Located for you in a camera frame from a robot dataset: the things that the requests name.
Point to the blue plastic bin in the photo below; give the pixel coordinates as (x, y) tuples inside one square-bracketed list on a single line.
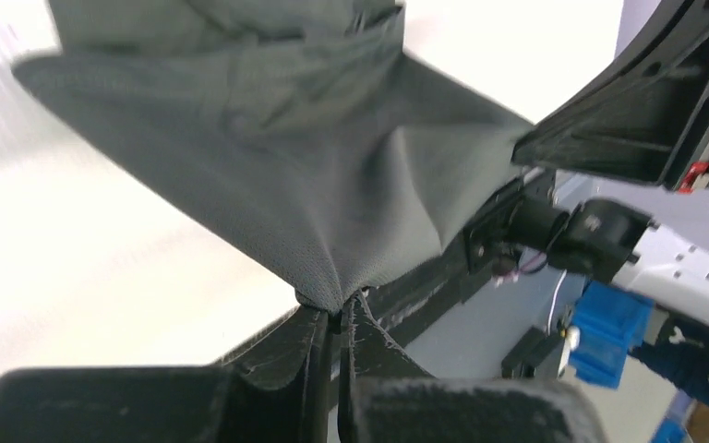
[(611, 323)]

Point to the dark grey t shirt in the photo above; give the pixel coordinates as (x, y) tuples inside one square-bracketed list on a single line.
[(300, 132)]

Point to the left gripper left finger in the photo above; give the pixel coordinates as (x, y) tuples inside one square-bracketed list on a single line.
[(273, 391)]

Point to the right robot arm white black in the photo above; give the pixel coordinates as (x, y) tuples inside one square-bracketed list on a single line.
[(621, 246)]

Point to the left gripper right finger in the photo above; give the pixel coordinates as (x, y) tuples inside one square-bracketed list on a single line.
[(385, 396)]

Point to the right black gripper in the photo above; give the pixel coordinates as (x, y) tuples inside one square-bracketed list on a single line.
[(645, 118)]

